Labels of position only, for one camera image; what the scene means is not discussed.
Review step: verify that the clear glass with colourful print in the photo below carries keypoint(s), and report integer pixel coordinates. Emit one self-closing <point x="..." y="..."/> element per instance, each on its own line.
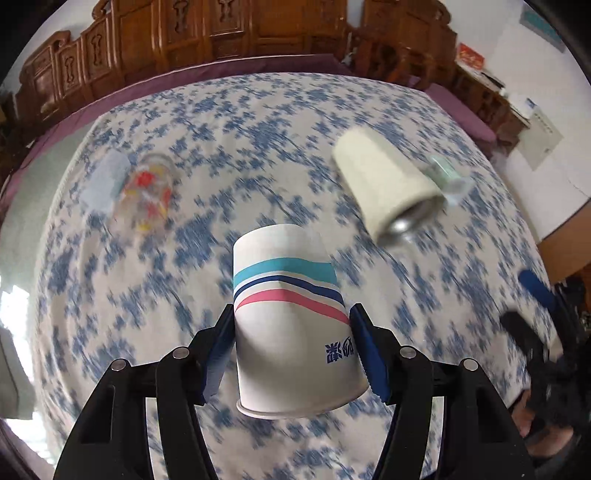
<point x="142" y="207"/>

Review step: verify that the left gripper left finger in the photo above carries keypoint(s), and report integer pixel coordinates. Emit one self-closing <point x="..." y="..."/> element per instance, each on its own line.
<point x="109" y="439"/>

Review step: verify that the white electrical panel box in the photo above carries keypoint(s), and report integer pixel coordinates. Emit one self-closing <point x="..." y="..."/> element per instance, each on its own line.
<point x="539" y="140"/>

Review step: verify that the purple armchair cushion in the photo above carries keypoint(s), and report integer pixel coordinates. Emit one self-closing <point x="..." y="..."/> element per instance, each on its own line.
<point x="461" y="113"/>

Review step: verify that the blue floral tablecloth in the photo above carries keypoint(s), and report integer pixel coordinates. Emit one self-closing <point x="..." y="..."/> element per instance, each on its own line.
<point x="253" y="151"/>

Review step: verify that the carved wooden sofa bench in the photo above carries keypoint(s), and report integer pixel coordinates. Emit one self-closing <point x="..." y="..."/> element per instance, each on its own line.
<point x="133" y="40"/>

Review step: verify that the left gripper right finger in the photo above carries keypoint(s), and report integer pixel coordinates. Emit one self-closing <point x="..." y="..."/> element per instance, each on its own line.
<point x="479" y="439"/>

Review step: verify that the green wall panel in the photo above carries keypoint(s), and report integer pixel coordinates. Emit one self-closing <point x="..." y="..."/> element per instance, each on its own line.
<point x="534" y="22"/>

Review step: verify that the person's right hand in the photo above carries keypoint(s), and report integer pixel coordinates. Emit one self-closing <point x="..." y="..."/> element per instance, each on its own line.
<point x="546" y="442"/>

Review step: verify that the striped white paper cup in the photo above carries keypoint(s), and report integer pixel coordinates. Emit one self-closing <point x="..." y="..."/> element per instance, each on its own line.
<point x="294" y="345"/>

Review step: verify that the wooden side table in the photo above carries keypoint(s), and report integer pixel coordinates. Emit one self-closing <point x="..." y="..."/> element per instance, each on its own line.
<point x="484" y="99"/>

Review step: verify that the cream steel tumbler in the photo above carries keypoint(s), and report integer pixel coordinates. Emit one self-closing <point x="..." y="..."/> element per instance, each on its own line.
<point x="394" y="196"/>

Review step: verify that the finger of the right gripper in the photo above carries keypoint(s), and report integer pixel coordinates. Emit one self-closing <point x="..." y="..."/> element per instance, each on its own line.
<point x="525" y="338"/>
<point x="542" y="294"/>

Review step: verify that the red gift box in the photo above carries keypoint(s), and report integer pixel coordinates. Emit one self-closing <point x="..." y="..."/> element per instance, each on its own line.
<point x="469" y="57"/>

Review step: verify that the carved wooden armchair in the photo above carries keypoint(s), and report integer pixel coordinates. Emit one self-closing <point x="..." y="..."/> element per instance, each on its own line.
<point x="399" y="40"/>

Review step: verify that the small pale green cup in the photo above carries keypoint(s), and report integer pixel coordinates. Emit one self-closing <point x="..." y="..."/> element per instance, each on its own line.
<point x="454" y="186"/>

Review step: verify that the pale blue plastic cup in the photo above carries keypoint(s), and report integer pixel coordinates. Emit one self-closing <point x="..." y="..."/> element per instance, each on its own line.
<point x="103" y="187"/>

